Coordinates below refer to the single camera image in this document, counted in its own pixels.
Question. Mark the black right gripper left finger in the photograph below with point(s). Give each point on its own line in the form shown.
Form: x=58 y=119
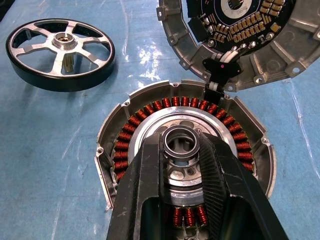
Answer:
x=140 y=185

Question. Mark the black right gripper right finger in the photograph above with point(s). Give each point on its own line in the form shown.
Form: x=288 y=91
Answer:
x=232 y=190

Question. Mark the motor housing with copper coils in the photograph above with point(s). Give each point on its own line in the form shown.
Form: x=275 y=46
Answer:
x=175 y=102

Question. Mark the silver lid with circuit board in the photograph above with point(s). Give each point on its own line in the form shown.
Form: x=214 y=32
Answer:
x=275 y=57

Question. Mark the black-rimmed silver spoked rotor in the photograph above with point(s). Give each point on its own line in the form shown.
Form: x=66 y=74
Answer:
x=61 y=41

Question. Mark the blue plastic table cover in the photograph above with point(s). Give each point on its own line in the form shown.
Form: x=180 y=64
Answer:
x=62 y=140

